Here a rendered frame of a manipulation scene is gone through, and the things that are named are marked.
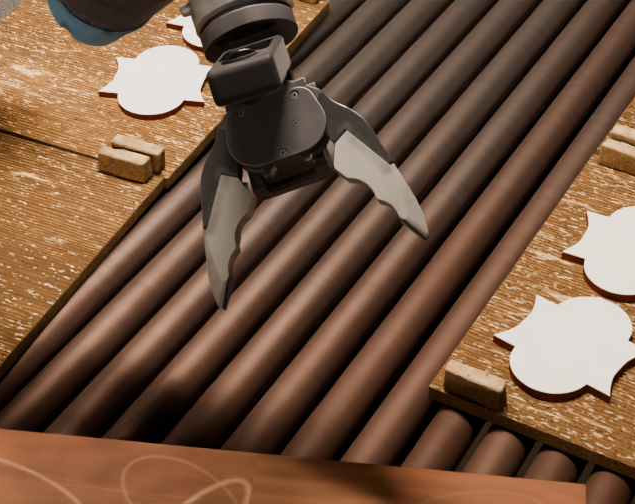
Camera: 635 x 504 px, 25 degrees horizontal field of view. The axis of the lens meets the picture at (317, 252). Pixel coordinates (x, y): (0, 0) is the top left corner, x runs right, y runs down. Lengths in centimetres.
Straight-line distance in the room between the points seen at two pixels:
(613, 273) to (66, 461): 59
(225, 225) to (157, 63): 74
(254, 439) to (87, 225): 33
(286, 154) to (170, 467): 27
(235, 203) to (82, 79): 75
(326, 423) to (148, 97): 52
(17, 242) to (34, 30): 41
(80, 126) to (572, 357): 63
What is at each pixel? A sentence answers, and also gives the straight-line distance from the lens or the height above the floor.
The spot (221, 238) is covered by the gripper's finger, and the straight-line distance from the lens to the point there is 101.
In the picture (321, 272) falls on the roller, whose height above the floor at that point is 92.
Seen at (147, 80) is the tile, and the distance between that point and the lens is 171.
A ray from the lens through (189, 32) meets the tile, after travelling 179.
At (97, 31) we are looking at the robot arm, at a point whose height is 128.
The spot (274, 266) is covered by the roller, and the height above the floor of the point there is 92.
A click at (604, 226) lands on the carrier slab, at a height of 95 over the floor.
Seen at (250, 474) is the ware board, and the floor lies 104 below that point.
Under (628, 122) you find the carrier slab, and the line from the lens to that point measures 168.
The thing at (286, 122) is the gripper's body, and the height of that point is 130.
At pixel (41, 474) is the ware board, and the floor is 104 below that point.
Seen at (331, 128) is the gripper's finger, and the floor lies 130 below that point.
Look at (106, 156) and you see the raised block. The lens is 157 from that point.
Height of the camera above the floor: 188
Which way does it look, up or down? 40 degrees down
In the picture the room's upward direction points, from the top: straight up
